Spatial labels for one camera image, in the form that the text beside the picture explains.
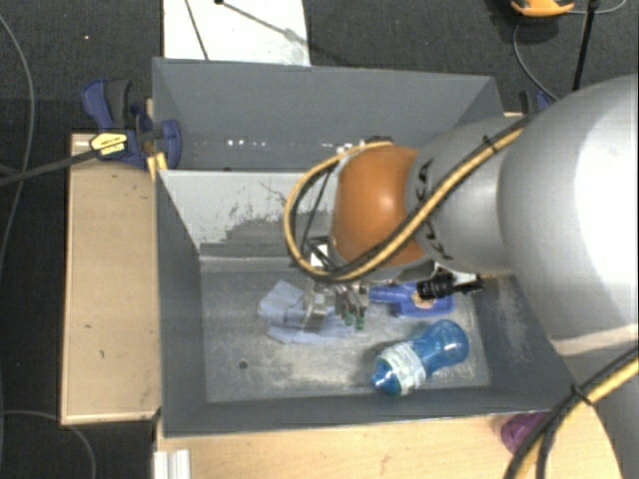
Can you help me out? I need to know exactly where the purple plastic thing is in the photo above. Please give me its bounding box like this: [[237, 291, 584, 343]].
[[500, 410, 551, 456]]

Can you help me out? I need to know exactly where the blue plastic toy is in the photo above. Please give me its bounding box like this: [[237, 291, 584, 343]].
[[367, 280, 456, 319]]

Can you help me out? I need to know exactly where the grey metal bin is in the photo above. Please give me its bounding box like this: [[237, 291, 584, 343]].
[[150, 56, 576, 438]]

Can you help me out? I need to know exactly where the blue clear plastic bottle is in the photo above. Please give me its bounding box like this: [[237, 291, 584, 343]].
[[369, 318, 471, 398]]

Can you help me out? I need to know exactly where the pale blue cloth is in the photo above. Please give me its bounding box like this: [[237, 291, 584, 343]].
[[256, 278, 356, 346]]

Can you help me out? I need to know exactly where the pale wood board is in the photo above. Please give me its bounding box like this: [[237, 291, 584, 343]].
[[59, 132, 164, 426]]

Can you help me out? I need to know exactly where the black cylinder on white bracket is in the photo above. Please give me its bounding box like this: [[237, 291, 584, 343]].
[[414, 265, 486, 302]]

